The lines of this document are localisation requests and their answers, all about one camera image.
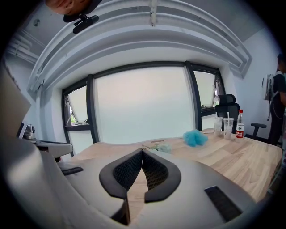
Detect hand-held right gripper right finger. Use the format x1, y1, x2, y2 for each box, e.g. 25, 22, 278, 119
138, 148, 258, 229

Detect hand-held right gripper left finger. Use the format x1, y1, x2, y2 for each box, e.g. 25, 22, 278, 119
64, 148, 143, 225

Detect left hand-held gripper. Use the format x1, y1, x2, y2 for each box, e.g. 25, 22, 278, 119
17, 122, 74, 158

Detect clear plastic cup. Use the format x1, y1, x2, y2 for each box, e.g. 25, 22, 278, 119
213, 116, 224, 136
223, 117, 235, 140

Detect pale blue artificial flowers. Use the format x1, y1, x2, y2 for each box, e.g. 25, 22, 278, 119
142, 143, 173, 154

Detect blue fluffy bath pouf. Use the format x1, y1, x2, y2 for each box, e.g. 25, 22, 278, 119
183, 129, 209, 148

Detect red-label clear water bottle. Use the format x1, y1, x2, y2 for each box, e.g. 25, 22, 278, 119
235, 109, 245, 144

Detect black-framed window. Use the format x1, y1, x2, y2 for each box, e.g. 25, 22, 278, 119
61, 60, 227, 155

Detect black office chair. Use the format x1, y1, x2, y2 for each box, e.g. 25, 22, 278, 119
214, 93, 267, 140

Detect person's head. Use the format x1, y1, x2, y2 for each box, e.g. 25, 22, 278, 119
46, 0, 103, 23

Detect black head camera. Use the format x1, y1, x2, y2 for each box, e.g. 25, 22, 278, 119
72, 14, 100, 35

